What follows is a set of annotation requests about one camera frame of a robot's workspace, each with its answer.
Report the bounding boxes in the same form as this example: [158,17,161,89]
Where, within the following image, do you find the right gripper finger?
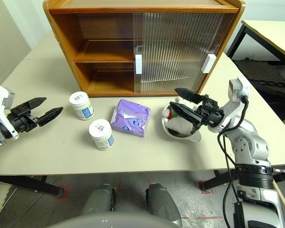
[174,87,206,105]
[169,101,204,129]

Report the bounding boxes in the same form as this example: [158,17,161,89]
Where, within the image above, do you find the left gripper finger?
[37,106,64,127]
[27,96,48,110]

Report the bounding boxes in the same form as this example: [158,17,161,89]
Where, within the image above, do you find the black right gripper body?
[196,94,226,128]

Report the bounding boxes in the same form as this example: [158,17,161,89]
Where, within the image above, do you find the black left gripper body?
[6,102,42,133]

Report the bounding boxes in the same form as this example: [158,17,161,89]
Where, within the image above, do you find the metal bowl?
[161,101,202,143]

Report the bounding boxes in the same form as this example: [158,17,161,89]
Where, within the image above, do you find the white bottle blue label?
[88,119,115,151]
[69,91,95,121]

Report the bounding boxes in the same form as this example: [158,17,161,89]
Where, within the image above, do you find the ribbed clear sliding door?
[142,12,236,94]

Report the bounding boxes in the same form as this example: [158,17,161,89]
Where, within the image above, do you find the purple tissue pack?
[110,98,151,139]

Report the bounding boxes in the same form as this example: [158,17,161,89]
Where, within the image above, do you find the white box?
[132,12,225,94]

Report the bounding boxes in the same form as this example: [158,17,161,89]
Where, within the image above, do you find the wooden cabinet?
[42,0,245,97]

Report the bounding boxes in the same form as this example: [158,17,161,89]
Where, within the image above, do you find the grey robot right leg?
[146,182,182,226]

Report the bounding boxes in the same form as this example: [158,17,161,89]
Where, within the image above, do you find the grey robot leg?
[146,182,182,226]
[82,184,116,214]

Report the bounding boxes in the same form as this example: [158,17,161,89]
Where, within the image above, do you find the grey robot left leg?
[82,184,116,214]

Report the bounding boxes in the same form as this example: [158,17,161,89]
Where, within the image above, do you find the pale wooden stick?
[273,179,285,225]

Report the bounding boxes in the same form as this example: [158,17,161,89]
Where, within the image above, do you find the grey robot torso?
[45,211,181,228]

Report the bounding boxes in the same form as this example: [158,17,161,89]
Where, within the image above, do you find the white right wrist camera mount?
[209,77,250,133]

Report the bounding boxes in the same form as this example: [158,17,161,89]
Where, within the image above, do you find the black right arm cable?
[217,94,250,228]

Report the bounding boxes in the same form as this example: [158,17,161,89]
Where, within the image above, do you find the beige side table black frame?
[224,20,285,90]

